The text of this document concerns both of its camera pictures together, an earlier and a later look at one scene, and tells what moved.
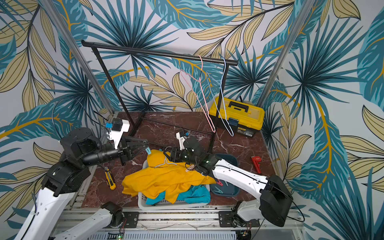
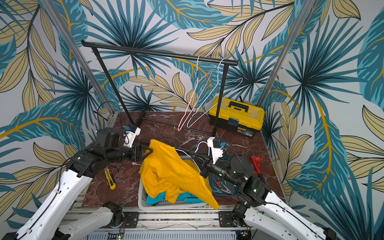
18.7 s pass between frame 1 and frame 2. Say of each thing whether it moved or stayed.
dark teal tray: stayed
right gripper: moved
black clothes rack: stayed
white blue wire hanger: moved
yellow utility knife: stayed
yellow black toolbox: stayed
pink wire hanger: moved
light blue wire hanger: moved
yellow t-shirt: moved
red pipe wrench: stayed
